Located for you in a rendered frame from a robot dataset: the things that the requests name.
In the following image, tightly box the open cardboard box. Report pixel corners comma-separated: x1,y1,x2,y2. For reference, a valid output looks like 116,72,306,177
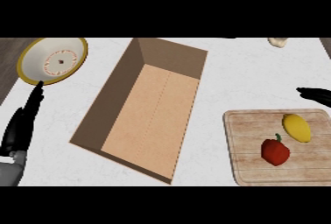
68,38,210,186

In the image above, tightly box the white bowl with yellow rim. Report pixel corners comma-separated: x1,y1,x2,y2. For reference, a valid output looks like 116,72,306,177
15,38,89,87

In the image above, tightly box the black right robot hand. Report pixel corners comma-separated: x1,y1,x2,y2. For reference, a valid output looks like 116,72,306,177
294,87,331,109

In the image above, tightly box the yellow lemon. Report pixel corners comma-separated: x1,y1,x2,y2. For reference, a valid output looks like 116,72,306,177
283,113,314,144

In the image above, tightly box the wooden cutting board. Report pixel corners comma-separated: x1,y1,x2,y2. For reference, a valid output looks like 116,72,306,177
222,108,331,186

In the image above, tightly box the pale garlic bulb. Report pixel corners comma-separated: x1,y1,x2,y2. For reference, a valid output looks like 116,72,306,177
266,38,288,49

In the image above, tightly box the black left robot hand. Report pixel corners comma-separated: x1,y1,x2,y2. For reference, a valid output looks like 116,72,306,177
0,80,46,158

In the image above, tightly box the red bell pepper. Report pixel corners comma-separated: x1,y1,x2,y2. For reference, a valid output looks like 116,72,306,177
260,133,291,167

